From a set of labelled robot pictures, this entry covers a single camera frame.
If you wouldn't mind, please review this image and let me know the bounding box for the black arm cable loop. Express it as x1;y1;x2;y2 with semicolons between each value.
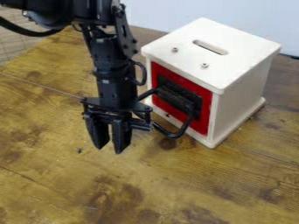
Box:
128;60;148;87

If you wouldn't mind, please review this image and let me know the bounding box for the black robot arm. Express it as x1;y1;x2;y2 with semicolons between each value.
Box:
0;0;153;153

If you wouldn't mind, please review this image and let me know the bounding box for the black metal drawer handle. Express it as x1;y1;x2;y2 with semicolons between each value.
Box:
133;85;200;139

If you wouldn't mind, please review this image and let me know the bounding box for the red drawer front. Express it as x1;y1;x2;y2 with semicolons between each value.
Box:
151;62;212;135

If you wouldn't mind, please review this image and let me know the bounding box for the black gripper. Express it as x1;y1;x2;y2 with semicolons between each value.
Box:
80;97;153;154

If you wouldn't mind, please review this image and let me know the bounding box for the white wooden box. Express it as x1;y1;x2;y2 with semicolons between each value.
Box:
141;17;280;148

